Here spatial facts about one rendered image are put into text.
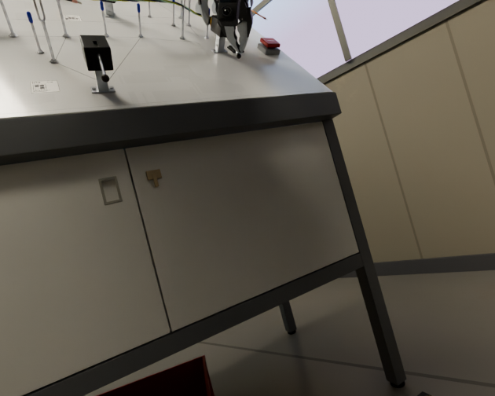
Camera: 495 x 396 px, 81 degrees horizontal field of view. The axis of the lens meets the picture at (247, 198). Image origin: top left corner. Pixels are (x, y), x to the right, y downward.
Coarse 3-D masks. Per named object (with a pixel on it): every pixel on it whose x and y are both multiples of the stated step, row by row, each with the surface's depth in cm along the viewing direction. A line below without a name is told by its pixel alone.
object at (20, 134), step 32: (288, 96) 76; (320, 96) 81; (0, 128) 50; (32, 128) 51; (64, 128) 54; (96, 128) 56; (128, 128) 58; (160, 128) 61; (192, 128) 64; (224, 128) 67; (256, 128) 75; (0, 160) 51; (32, 160) 55
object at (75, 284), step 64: (0, 192) 52; (64, 192) 56; (128, 192) 60; (0, 256) 50; (64, 256) 54; (128, 256) 59; (0, 320) 49; (64, 320) 53; (128, 320) 57; (0, 384) 48
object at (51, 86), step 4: (52, 80) 62; (56, 80) 62; (32, 84) 59; (36, 84) 60; (40, 84) 60; (44, 84) 60; (48, 84) 60; (52, 84) 61; (56, 84) 61; (32, 88) 58; (36, 88) 59; (40, 88) 59; (44, 88) 59; (48, 88) 59; (52, 88) 60; (56, 88) 60; (32, 92) 57; (36, 92) 58; (40, 92) 58; (44, 92) 58; (48, 92) 58
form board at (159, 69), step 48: (48, 0) 93; (192, 0) 123; (0, 48) 67; (48, 48) 71; (144, 48) 81; (192, 48) 88; (0, 96) 55; (48, 96) 58; (96, 96) 61; (144, 96) 64; (192, 96) 68; (240, 96) 72
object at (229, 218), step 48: (192, 144) 68; (240, 144) 73; (288, 144) 79; (144, 192) 62; (192, 192) 66; (240, 192) 71; (288, 192) 77; (336, 192) 84; (192, 240) 64; (240, 240) 69; (288, 240) 75; (336, 240) 81; (192, 288) 63; (240, 288) 67
